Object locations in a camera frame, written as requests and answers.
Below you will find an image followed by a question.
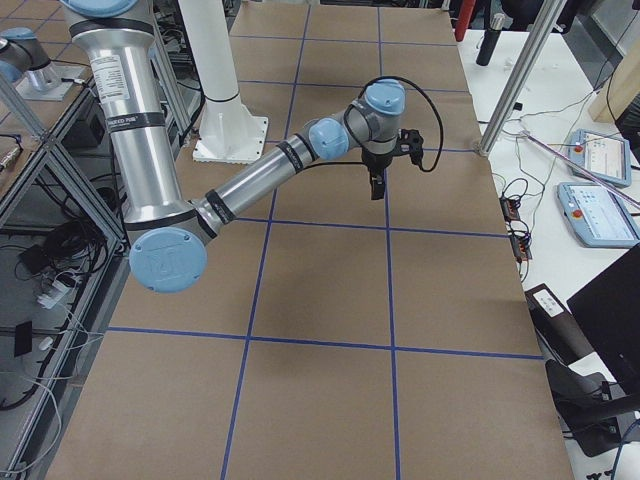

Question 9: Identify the aluminium frame rack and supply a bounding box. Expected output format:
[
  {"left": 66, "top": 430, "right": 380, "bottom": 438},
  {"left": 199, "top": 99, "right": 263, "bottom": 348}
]
[{"left": 1, "top": 1, "right": 196, "bottom": 479}]

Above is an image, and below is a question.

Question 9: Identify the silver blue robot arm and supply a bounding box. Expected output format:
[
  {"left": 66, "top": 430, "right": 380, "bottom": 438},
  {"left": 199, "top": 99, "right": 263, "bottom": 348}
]
[{"left": 63, "top": 1, "right": 406, "bottom": 293}]

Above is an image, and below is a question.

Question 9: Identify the black thermos bottle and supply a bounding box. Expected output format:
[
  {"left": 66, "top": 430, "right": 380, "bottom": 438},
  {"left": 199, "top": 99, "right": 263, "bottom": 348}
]
[{"left": 476, "top": 13, "right": 506, "bottom": 66}]

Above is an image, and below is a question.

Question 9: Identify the spare grey robot arm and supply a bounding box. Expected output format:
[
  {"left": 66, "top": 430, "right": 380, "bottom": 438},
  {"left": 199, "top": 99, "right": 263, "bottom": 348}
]
[{"left": 1, "top": 27, "right": 85, "bottom": 101}]

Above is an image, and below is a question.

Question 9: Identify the wooden board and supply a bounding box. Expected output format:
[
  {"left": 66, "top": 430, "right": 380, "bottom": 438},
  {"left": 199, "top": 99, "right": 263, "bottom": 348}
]
[{"left": 588, "top": 40, "right": 639, "bottom": 123}]

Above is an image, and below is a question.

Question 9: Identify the near teach pendant tablet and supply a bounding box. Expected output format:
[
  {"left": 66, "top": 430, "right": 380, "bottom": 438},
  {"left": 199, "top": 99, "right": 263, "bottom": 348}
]
[{"left": 556, "top": 182, "right": 639, "bottom": 249}]

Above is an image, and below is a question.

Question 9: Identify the black monitor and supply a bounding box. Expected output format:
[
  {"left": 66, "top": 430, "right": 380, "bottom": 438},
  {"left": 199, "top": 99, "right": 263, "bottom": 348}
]
[{"left": 568, "top": 246, "right": 639, "bottom": 393}]

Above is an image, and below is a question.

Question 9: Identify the orange usb hub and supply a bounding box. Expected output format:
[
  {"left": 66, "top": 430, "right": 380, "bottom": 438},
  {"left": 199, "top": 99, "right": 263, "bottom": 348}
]
[
  {"left": 509, "top": 235, "right": 532, "bottom": 263},
  {"left": 499, "top": 197, "right": 521, "bottom": 222}
]

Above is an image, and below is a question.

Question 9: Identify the brown paper table cover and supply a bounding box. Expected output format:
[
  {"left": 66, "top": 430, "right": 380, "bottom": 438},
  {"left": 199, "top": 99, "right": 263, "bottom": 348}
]
[{"left": 47, "top": 2, "right": 572, "bottom": 479}]

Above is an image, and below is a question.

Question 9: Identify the teach pendant tablet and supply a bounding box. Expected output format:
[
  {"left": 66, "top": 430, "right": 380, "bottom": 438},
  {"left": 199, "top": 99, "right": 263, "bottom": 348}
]
[
  {"left": 556, "top": 182, "right": 639, "bottom": 249},
  {"left": 567, "top": 129, "right": 632, "bottom": 188}
]

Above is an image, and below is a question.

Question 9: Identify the aluminium frame post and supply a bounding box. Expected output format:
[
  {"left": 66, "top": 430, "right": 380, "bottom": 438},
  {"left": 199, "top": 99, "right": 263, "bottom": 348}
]
[{"left": 476, "top": 0, "right": 567, "bottom": 157}]

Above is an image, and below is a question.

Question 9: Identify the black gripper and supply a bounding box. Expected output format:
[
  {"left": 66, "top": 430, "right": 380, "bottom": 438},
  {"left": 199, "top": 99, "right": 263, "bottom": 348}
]
[{"left": 361, "top": 149, "right": 393, "bottom": 200}]

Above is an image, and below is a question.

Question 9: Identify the red bottle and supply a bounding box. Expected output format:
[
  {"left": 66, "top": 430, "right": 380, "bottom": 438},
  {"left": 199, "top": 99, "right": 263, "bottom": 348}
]
[{"left": 454, "top": 0, "right": 476, "bottom": 42}]

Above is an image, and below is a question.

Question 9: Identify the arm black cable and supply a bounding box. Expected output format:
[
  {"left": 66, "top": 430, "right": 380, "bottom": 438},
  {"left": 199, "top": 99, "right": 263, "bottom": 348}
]
[{"left": 362, "top": 76, "right": 444, "bottom": 174}]

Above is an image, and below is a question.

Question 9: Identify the far teach pendant tablet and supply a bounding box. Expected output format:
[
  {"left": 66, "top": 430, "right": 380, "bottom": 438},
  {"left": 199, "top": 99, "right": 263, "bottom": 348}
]
[{"left": 567, "top": 129, "right": 632, "bottom": 188}]

